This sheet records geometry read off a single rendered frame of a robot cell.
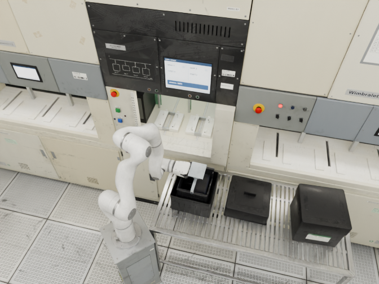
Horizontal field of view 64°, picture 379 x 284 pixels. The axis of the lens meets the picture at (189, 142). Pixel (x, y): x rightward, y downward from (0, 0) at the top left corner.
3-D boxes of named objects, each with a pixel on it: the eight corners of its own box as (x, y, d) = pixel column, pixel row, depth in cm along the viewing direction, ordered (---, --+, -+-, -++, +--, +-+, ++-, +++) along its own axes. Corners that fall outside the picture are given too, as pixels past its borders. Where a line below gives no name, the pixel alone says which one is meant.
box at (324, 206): (291, 240, 197) (302, 222, 179) (289, 203, 216) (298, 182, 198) (336, 248, 194) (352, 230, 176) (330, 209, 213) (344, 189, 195)
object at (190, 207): (181, 178, 231) (181, 163, 218) (217, 186, 226) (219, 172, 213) (170, 209, 212) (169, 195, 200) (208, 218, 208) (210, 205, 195)
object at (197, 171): (185, 180, 228) (186, 152, 205) (211, 186, 225) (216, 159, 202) (176, 207, 212) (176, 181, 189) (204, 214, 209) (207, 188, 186)
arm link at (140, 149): (115, 206, 181) (137, 219, 176) (101, 214, 171) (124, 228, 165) (133, 129, 165) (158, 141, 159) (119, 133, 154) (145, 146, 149)
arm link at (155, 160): (154, 158, 172) (162, 182, 197) (163, 136, 181) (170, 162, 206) (140, 155, 174) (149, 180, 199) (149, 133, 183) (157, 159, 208)
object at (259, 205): (223, 215, 209) (225, 205, 200) (230, 181, 229) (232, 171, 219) (266, 225, 204) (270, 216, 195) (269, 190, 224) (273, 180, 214)
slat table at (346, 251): (157, 271, 257) (149, 229, 202) (175, 211, 297) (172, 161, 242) (315, 311, 238) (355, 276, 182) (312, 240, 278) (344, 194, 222)
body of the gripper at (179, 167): (175, 164, 206) (190, 167, 204) (170, 176, 199) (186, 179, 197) (174, 156, 200) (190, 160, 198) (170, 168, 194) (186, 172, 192)
